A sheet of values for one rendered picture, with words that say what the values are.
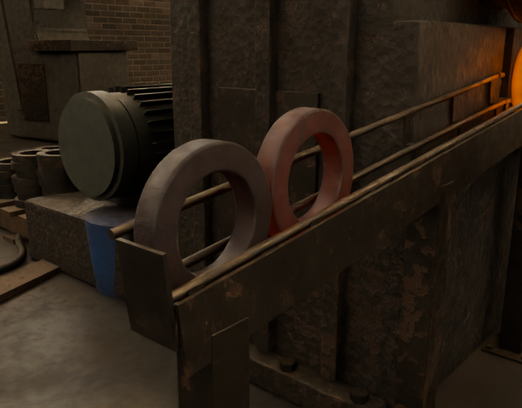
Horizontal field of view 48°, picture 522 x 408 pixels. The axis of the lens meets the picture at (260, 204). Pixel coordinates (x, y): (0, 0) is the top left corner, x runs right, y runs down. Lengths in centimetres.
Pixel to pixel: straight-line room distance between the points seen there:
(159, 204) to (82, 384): 108
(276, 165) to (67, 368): 112
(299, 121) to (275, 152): 5
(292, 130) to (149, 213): 22
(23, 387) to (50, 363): 12
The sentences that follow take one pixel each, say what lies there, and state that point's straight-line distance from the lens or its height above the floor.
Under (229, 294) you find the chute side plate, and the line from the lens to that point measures 63.
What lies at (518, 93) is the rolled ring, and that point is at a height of 72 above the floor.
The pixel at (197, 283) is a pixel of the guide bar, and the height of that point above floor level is 59.
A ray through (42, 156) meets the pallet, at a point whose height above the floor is 40.
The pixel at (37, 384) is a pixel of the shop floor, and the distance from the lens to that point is 165.
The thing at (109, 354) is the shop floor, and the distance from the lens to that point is 172.
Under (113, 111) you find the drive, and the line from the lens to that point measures 199.
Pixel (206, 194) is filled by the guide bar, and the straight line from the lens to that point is 70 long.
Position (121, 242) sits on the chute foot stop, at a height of 63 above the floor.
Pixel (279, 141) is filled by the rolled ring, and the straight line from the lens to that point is 70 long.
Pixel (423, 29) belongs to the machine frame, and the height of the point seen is 86.
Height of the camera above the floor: 82
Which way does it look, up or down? 15 degrees down
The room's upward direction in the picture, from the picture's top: straight up
